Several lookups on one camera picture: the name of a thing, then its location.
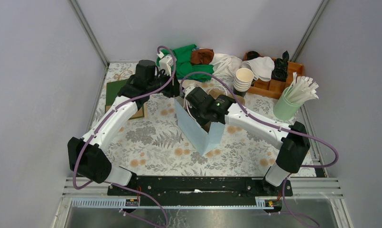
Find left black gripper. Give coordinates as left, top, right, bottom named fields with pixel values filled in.
left=147, top=69, right=183, bottom=98

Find light blue paper bag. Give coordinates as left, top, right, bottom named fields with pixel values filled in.
left=175, top=85, right=224, bottom=155

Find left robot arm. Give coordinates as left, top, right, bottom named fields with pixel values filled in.
left=67, top=55, right=180, bottom=195

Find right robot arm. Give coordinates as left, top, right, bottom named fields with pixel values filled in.
left=183, top=85, right=310, bottom=196

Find green paper bag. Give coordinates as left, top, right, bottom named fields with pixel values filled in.
left=105, top=79, right=147, bottom=120

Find green cloth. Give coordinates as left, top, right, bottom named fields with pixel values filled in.
left=171, top=44, right=214, bottom=82

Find stack of paper cups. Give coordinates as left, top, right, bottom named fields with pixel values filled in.
left=233, top=68, right=254, bottom=97

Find brown cloth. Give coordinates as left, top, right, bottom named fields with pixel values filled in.
left=190, top=48, right=214, bottom=65

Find white cloth on tray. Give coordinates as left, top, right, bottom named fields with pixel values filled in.
left=241, top=57, right=275, bottom=82

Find wooden compartment tray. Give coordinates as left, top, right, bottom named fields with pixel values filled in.
left=247, top=61, right=305, bottom=99

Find green straw holder cup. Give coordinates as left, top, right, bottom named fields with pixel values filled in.
left=273, top=87, right=303, bottom=121

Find black plastic bags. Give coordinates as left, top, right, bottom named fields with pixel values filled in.
left=271, top=50, right=289, bottom=82

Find white wrapped straws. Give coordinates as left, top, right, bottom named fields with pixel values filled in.
left=284, top=72, right=319, bottom=104

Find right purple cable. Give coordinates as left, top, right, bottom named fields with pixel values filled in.
left=179, top=71, right=340, bottom=227

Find purple cable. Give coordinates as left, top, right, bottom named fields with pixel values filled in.
left=72, top=45, right=177, bottom=228
left=179, top=71, right=340, bottom=227

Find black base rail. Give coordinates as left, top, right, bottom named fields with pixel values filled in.
left=107, top=175, right=293, bottom=207

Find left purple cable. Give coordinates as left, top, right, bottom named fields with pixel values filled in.
left=72, top=45, right=177, bottom=228

